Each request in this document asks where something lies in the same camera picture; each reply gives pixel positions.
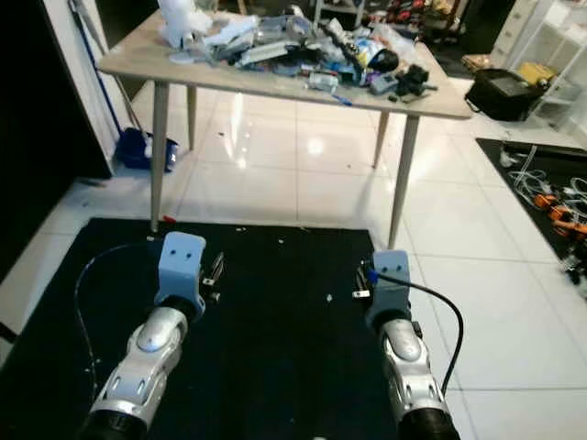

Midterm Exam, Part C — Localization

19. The grey metal parts pile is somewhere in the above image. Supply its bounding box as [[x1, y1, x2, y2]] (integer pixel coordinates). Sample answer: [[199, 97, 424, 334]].
[[209, 13, 324, 71]]

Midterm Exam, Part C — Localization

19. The light wooden table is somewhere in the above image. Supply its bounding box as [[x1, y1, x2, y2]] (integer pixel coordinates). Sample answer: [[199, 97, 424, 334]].
[[95, 11, 474, 250]]

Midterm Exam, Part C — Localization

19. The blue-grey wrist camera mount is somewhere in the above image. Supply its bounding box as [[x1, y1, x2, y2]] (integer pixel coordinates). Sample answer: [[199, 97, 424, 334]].
[[366, 249, 415, 333], [155, 231, 208, 318]]

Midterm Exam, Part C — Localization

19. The white robot figure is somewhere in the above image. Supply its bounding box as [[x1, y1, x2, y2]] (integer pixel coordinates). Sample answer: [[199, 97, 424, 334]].
[[157, 0, 214, 50]]

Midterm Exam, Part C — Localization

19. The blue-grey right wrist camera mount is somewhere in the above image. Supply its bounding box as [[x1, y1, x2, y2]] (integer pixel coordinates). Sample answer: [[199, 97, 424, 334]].
[[366, 249, 415, 333]]

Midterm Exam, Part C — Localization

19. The white cable bundle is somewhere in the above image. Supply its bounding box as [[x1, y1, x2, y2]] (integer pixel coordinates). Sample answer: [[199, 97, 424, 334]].
[[503, 145, 587, 214]]

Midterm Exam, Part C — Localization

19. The large black floor mat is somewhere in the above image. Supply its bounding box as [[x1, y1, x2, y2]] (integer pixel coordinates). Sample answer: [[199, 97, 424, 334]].
[[0, 217, 401, 440]]

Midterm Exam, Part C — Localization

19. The white shelf unit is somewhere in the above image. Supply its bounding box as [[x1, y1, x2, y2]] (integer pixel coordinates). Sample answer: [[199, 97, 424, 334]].
[[490, 0, 587, 131]]

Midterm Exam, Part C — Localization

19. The blue dustpan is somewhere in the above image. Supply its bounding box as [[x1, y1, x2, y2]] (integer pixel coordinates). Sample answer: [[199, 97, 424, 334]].
[[116, 127, 180, 173]]

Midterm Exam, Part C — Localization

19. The black round device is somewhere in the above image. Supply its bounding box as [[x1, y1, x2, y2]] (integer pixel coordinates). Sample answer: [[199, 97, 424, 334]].
[[366, 49, 401, 75]]

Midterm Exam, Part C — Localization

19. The orange parts cluster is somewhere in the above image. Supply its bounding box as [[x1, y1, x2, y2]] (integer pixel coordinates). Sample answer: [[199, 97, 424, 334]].
[[535, 191, 587, 241]]

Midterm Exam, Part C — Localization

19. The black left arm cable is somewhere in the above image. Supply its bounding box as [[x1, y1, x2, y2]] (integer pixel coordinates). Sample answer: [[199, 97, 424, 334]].
[[72, 242, 161, 404]]

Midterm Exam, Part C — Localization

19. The blue broom handle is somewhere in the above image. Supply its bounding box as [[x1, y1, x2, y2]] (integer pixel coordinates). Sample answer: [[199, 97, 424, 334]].
[[68, 0, 127, 131]]

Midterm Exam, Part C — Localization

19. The black mat with cables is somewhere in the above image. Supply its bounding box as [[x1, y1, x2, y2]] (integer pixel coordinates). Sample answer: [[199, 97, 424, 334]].
[[475, 137, 587, 281]]

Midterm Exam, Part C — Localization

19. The black carry case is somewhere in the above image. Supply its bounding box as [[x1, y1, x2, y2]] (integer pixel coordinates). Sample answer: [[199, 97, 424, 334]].
[[463, 68, 544, 123]]

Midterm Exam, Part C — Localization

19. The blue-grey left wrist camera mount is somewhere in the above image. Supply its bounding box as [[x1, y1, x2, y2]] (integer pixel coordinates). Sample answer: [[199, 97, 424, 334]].
[[155, 231, 208, 318]]

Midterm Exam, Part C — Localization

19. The black blocky gadget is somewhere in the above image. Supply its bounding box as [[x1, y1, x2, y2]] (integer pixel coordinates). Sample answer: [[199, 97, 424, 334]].
[[395, 63, 433, 98]]

